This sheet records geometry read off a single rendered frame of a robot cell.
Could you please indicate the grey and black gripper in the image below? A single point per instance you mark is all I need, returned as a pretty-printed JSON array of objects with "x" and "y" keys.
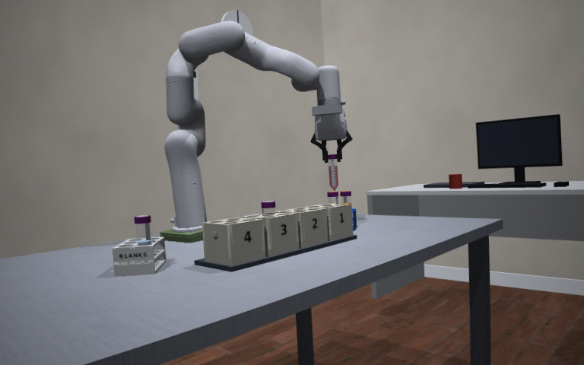
[{"x": 331, "y": 127}]

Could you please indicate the white tube rack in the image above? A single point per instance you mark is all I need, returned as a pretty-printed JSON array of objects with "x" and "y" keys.
[{"x": 139, "y": 260}]

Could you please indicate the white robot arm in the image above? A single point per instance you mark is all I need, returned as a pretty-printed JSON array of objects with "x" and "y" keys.
[{"x": 183, "y": 108}]

